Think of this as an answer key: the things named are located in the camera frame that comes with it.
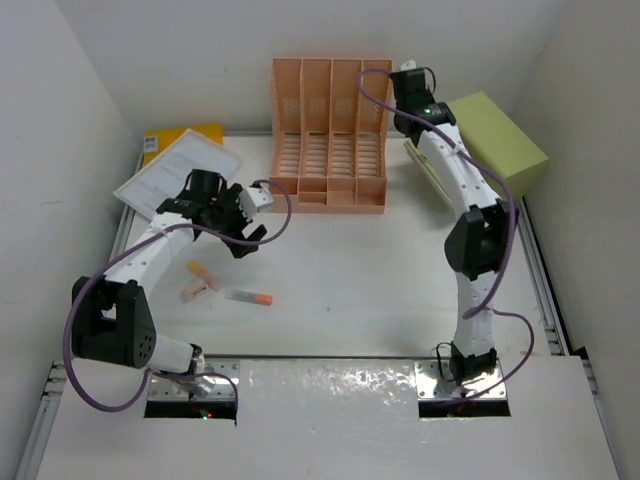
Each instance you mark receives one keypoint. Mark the metal base plate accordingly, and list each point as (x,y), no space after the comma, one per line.
(204,384)
(434,382)

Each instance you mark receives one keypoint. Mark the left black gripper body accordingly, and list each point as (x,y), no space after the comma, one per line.
(228,218)

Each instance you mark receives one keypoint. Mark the yellow folder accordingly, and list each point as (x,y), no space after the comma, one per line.
(156,141)

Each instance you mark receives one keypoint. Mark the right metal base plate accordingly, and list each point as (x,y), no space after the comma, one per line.
(434,382)

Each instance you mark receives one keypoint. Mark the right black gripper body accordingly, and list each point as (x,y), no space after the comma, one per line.
(432,100)

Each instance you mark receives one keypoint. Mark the orange capped grey highlighter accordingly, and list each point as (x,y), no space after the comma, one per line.
(249,297)

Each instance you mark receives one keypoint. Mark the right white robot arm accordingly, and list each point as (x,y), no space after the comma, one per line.
(479,245)

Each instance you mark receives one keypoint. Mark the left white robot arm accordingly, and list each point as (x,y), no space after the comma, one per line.
(113,323)

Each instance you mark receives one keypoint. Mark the clear mesh document pouch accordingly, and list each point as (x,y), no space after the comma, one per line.
(164,177)

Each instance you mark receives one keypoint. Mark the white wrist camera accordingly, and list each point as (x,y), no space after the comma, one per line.
(254,200)
(408,65)

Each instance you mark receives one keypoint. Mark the yellow capped pink highlighter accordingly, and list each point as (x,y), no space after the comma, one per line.
(210,280)

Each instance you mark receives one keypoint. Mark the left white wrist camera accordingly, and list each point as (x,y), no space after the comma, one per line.
(254,200)

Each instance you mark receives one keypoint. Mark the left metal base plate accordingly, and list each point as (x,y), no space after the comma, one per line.
(204,384)

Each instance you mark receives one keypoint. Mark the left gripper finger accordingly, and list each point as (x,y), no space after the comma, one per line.
(240,248)
(257,235)

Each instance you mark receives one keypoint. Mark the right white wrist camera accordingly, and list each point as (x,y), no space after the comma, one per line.
(408,65)

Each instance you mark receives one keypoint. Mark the pink desktop file organizer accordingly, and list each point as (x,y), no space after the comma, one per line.
(329,135)

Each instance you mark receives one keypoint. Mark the green drawer cabinet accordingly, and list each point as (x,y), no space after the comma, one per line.
(496,142)

